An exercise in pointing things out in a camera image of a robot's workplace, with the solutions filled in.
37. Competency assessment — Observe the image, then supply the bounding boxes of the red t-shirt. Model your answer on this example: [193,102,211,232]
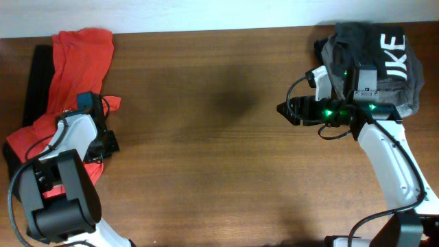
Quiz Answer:
[5,27,122,200]

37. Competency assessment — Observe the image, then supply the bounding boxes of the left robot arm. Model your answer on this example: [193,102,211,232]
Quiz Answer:
[8,91,134,247]

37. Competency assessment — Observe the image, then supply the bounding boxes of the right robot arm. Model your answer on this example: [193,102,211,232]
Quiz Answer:
[276,66,438,246]

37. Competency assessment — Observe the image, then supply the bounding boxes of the black folded shirt white letters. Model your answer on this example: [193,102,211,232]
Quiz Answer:
[314,22,408,81]

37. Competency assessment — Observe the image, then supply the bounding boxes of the black garment on left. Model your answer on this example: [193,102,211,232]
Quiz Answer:
[2,45,55,183]

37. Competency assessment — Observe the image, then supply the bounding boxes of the grey folded garment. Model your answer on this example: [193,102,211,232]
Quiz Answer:
[321,36,425,117]

